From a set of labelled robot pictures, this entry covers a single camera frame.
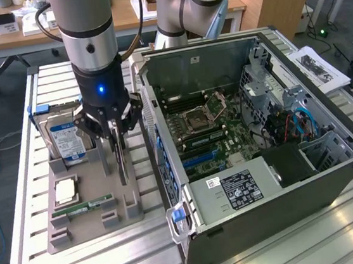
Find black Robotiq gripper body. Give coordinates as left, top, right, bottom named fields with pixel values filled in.
left=70, top=53, right=134, bottom=127

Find graphics card with metal bracket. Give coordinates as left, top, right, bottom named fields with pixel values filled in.
left=108, top=120, right=132, bottom=188

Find hard disk with blue caddy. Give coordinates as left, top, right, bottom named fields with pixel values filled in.
left=25, top=95, right=99, bottom=171

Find grey parts rack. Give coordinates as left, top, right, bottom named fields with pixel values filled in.
left=33, top=113, right=149, bottom=256

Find CPU socket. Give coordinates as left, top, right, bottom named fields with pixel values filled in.
left=183, top=105, right=217, bottom=130

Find silver CPU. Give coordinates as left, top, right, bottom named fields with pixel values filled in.
left=53, top=178, right=82, bottom=208

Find RAM stick with white label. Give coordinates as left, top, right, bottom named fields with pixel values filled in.
left=181, top=129, right=229, bottom=151

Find plain white box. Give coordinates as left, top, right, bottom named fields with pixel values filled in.
left=45, top=10, right=59, bottom=31

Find blue expansion slot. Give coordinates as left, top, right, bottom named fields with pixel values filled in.
left=181, top=151, right=218, bottom=170

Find metal socket cover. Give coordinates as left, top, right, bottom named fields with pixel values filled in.
left=203, top=90, right=231, bottom=123

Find green RAM stick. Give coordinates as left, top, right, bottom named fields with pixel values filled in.
left=50, top=194, right=115, bottom=219

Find white papers pile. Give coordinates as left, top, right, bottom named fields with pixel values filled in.
left=130, top=0, right=160, bottom=23

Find white box with tape roll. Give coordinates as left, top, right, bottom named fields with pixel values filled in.
left=20, top=11, right=51, bottom=37

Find black chair base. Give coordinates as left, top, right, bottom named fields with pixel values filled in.
left=0, top=49, right=63, bottom=94

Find white box with black top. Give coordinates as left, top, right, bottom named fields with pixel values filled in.
left=0, top=12, right=20, bottom=35

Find green motherboard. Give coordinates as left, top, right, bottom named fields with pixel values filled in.
left=156, top=83, right=265, bottom=185

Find blue case latch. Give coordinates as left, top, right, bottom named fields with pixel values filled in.
left=169, top=208, right=186, bottom=224

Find silver chipset heatsink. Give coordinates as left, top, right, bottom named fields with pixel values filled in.
left=228, top=153, right=248, bottom=168

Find grey power supply unit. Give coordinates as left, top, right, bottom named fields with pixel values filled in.
left=186, top=155, right=286, bottom=228

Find metal drive cage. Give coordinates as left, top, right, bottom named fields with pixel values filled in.
left=236, top=43, right=290, bottom=122

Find open dark PC case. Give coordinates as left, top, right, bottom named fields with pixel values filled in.
left=127, top=21, right=353, bottom=264

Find printed paper stack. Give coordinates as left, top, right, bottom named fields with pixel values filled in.
left=286, top=41, right=353, bottom=97

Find white box with red button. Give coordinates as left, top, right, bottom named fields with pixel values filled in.
left=292, top=3, right=318, bottom=35

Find metal disk bay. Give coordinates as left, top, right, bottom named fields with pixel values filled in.
left=297, top=127, right=353, bottom=174

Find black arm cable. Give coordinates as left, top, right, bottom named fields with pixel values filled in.
left=33, top=0, right=150, bottom=71

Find black cable connector bundle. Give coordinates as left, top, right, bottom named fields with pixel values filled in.
left=262, top=111, right=290, bottom=147

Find red wire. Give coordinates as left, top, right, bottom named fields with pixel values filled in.
left=283, top=112, right=312, bottom=139

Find blue wire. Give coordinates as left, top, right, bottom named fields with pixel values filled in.
left=291, top=106, right=321, bottom=143

